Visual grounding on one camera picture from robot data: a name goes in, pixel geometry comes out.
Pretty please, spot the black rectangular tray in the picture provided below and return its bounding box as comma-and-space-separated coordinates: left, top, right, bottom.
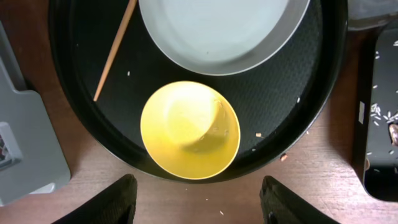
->
351, 21, 397, 202

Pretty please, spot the grey plastic dishwasher rack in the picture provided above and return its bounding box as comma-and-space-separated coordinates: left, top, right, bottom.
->
1, 29, 71, 207

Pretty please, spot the wooden chopstick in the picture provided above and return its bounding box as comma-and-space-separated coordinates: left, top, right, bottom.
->
93, 0, 138, 101

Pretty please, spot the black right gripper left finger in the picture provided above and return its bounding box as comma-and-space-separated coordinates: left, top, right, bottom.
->
56, 174, 137, 224

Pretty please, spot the round black tray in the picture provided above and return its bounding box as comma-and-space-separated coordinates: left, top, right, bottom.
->
49, 1, 348, 183

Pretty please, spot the clear plastic waste bin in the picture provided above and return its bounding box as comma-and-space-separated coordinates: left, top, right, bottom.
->
348, 0, 397, 31

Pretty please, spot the yellow bowl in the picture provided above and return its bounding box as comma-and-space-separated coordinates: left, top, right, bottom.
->
140, 81, 241, 180

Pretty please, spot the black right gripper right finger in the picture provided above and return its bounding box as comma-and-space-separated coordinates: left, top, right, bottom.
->
259, 175, 337, 224

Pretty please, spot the white round plate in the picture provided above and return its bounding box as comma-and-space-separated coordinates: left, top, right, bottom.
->
139, 0, 311, 76

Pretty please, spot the food scraps pile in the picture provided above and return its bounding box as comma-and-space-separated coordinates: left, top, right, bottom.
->
370, 37, 397, 156

